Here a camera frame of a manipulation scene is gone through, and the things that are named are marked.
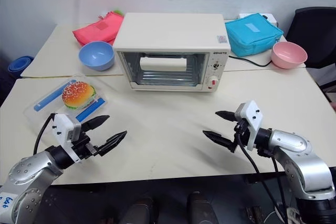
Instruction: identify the black power cord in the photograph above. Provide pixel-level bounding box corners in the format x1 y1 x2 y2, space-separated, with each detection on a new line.
227 55 274 67

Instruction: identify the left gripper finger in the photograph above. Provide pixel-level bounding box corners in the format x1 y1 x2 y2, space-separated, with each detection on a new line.
97 130 128 157
79 114 110 133

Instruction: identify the black chair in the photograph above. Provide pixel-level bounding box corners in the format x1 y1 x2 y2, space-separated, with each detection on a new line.
285 7 336 92

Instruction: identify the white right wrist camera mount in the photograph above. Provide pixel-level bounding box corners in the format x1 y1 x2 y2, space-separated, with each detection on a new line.
234 100 264 152

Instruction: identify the red fabric pouch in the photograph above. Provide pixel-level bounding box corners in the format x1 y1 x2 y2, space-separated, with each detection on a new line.
72 11 124 47

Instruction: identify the dark rounded shape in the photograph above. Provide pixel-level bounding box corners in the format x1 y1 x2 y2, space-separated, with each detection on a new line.
186 191 212 224
122 196 155 224

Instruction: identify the pink bowl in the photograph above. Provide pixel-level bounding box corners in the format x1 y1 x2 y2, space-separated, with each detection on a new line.
270 41 308 69

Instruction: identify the glass oven door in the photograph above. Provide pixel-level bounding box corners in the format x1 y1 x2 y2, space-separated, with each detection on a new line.
117 50 210 90

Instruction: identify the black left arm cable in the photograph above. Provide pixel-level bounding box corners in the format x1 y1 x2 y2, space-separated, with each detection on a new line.
34 113 57 156

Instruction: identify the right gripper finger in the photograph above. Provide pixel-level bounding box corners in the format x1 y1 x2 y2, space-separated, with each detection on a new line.
202 129 236 154
215 110 237 123

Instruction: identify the clear container with blue clips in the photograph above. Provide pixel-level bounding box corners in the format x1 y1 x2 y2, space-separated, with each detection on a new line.
23 74 110 131

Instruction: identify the toy hamburger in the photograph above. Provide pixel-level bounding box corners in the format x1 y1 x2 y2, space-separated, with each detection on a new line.
61 81 97 111

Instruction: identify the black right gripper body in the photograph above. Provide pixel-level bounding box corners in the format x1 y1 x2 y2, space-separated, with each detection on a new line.
232 118 250 147

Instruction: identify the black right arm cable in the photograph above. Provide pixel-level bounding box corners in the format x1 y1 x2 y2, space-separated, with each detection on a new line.
235 132 292 224

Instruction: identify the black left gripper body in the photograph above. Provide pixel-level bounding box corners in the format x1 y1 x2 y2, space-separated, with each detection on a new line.
70 132 100 161

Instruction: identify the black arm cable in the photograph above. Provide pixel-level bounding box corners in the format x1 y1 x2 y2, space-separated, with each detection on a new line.
34 113 57 156
235 132 292 224

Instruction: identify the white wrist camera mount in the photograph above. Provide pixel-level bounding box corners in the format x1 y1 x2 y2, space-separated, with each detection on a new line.
234 100 264 152
50 113 82 164

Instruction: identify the blue bowl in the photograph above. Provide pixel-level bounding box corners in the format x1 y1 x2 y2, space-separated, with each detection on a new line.
78 40 115 72

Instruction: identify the white red timer knob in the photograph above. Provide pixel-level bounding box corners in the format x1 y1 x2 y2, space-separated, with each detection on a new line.
207 76 219 90

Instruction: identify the cyan fabric bag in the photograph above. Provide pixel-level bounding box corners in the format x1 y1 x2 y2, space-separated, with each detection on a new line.
224 13 285 58

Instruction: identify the cream toaster oven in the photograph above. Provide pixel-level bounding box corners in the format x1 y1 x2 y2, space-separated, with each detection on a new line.
112 12 232 94

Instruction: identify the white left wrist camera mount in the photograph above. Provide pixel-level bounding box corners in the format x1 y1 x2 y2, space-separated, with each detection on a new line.
50 113 82 164

